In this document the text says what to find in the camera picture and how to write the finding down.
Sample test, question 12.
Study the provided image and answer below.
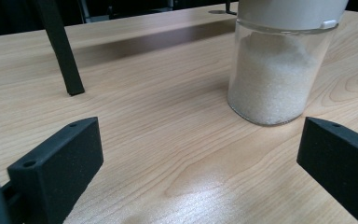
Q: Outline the black metal stand foot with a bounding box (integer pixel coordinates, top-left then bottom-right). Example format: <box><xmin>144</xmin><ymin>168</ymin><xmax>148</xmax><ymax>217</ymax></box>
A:
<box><xmin>208</xmin><ymin>0</ymin><xmax>239</xmax><ymax>17</ymax></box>

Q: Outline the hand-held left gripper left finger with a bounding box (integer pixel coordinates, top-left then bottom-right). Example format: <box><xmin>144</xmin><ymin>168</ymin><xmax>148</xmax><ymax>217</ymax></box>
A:
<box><xmin>7</xmin><ymin>117</ymin><xmax>104</xmax><ymax>224</ymax></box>

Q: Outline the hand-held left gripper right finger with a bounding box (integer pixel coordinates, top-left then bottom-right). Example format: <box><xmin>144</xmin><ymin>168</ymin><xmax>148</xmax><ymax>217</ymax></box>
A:
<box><xmin>296</xmin><ymin>117</ymin><xmax>358</xmax><ymax>224</ymax></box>

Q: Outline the glass jar with white lid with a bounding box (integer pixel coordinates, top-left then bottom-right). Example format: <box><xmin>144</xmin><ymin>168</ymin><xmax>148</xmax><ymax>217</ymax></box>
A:
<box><xmin>227</xmin><ymin>0</ymin><xmax>350</xmax><ymax>127</ymax></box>

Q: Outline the black metal stand leg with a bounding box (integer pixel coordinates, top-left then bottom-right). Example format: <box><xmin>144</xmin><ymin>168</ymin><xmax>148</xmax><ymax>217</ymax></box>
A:
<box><xmin>32</xmin><ymin>0</ymin><xmax>86</xmax><ymax>97</ymax></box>

